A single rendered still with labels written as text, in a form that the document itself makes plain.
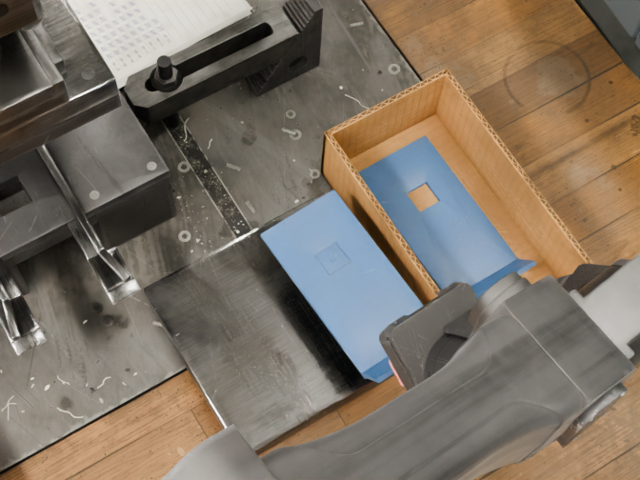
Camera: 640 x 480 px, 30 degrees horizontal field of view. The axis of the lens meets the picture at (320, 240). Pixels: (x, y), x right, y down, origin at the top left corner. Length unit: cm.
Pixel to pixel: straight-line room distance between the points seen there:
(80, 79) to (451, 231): 36
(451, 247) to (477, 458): 46
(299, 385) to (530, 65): 37
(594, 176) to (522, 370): 48
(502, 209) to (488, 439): 48
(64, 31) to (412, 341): 31
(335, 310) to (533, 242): 19
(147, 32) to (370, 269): 29
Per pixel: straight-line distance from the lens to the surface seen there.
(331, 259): 92
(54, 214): 93
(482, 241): 100
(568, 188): 105
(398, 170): 102
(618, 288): 71
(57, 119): 80
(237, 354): 94
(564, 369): 61
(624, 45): 124
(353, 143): 100
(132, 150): 94
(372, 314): 90
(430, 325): 78
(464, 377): 57
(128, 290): 90
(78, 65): 80
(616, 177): 106
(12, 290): 91
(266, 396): 93
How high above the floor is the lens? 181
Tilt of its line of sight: 66 degrees down
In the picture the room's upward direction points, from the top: 5 degrees clockwise
